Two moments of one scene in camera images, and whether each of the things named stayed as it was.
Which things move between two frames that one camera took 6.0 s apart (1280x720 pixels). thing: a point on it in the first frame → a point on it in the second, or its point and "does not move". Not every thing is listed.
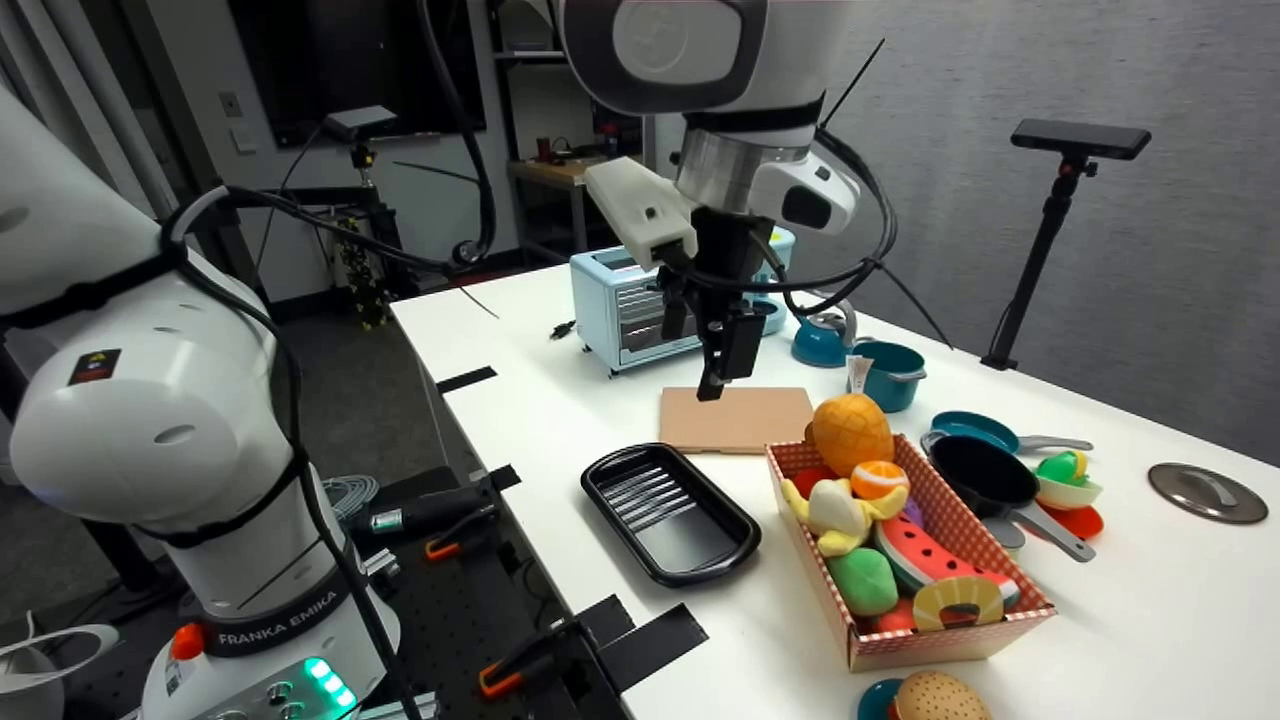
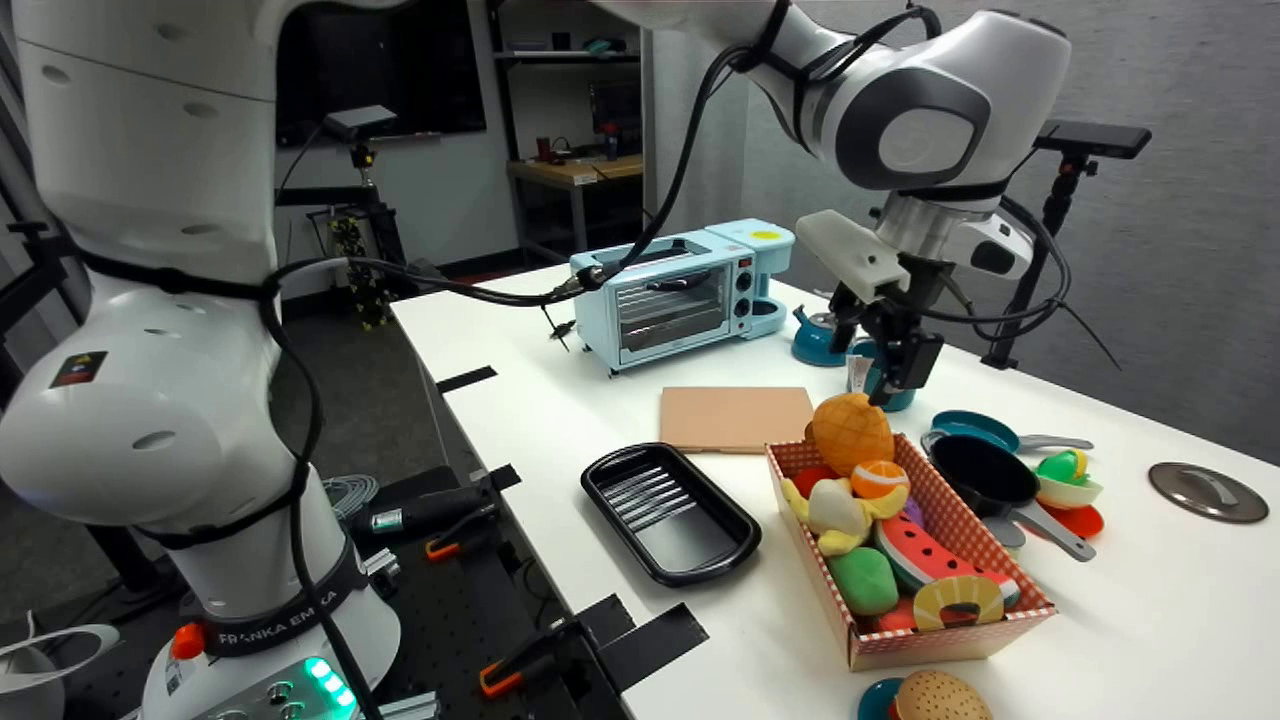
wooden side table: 551,209 does not move
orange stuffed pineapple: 851,433 does not move
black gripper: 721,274 → 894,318
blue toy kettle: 821,343 does not move
